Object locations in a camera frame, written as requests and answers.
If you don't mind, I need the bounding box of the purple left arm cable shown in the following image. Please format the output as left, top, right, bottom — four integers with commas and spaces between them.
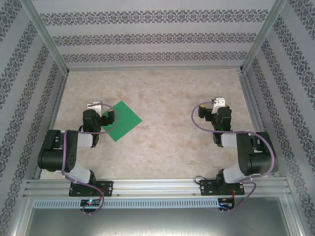
58, 102, 121, 217

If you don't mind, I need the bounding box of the aluminium frame post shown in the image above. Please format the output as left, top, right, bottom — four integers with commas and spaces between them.
23, 0, 70, 76
239, 0, 288, 74

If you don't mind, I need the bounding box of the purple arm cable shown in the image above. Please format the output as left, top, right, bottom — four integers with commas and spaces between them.
191, 99, 276, 214
58, 102, 121, 217

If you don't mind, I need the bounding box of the long aluminium mounting rail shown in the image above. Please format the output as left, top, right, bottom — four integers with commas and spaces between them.
22, 177, 293, 199

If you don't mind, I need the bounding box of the green square paper sheet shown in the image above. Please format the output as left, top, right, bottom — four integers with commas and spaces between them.
101, 100, 143, 143

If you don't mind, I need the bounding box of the small circuit board green light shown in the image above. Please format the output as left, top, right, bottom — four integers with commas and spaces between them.
80, 199, 101, 207

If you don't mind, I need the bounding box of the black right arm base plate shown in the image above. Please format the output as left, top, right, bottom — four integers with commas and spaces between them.
199, 179, 246, 197

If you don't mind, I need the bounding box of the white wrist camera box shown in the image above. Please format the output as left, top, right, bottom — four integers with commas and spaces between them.
87, 101, 103, 116
211, 97, 226, 114

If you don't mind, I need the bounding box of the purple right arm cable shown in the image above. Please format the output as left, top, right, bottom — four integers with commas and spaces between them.
191, 99, 276, 214

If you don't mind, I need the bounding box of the grey slotted cable duct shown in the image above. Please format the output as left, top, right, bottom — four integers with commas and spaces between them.
32, 198, 220, 209

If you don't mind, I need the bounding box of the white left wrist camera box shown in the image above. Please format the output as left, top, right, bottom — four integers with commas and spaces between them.
87, 101, 103, 116

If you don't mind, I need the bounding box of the grey sheet metal panel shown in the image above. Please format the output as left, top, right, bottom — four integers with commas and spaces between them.
7, 196, 305, 236

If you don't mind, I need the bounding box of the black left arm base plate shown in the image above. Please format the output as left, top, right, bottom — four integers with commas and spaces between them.
68, 180, 114, 197

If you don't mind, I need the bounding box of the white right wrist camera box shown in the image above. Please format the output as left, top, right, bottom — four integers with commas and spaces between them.
211, 97, 226, 114

